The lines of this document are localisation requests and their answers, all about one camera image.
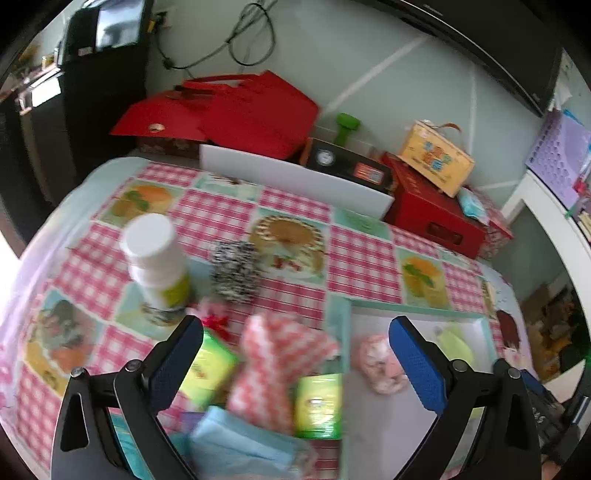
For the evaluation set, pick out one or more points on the green tissue packet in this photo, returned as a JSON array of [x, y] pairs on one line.
[[210, 369], [318, 406]]

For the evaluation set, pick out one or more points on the white bottle with green label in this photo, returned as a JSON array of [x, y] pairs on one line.
[[152, 258]]

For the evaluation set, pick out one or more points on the green dumbbell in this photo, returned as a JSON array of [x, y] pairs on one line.
[[347, 122]]

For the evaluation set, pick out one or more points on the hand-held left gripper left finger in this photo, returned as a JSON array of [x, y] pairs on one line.
[[173, 369]]

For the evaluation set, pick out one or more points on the leopard print scrunchie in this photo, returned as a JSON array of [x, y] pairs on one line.
[[233, 272]]

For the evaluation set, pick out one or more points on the red pipe cleaner bow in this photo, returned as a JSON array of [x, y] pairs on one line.
[[214, 318]]

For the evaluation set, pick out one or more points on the light blue cloth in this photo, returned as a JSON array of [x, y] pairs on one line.
[[240, 443]]

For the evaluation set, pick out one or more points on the black television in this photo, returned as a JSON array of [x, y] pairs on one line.
[[508, 50]]

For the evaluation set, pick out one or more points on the black cardboard box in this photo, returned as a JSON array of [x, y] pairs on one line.
[[351, 166]]

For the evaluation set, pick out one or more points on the white wall socket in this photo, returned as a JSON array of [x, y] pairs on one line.
[[160, 17]]

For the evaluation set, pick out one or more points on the dark floral box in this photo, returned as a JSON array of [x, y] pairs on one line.
[[166, 146]]

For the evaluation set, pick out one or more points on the pale yellow-green cloth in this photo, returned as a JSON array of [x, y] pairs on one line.
[[455, 346]]

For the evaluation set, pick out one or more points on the white board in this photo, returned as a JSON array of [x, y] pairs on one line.
[[295, 180]]

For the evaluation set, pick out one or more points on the white box with teal rim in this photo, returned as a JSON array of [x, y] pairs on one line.
[[369, 424]]

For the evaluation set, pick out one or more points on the white shelf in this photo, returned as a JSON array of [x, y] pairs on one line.
[[549, 217]]

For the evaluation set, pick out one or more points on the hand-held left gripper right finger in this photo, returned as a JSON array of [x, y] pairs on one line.
[[415, 364]]

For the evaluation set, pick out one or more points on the red fabric bag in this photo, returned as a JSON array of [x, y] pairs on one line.
[[263, 110]]

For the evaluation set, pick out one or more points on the red floral box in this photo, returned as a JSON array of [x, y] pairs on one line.
[[496, 230]]

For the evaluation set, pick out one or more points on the red box lid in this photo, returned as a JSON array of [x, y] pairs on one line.
[[152, 115]]

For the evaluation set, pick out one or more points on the light blue packet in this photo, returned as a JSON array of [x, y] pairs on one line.
[[472, 203]]

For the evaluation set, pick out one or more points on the purple plastic basket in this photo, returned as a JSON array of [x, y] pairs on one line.
[[558, 152]]

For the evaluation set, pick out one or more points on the red gift box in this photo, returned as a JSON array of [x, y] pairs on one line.
[[429, 217]]

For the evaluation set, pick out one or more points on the black cabinet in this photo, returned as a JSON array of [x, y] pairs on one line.
[[92, 115]]

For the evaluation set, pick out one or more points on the pink chevron towel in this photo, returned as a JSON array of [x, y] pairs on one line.
[[272, 369]]

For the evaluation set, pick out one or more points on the pink checked tablecloth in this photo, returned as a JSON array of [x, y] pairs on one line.
[[360, 258]]

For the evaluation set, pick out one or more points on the black monitor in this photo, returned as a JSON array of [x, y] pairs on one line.
[[115, 27]]

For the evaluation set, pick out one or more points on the pink crumpled cloth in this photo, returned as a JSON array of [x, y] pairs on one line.
[[378, 364]]

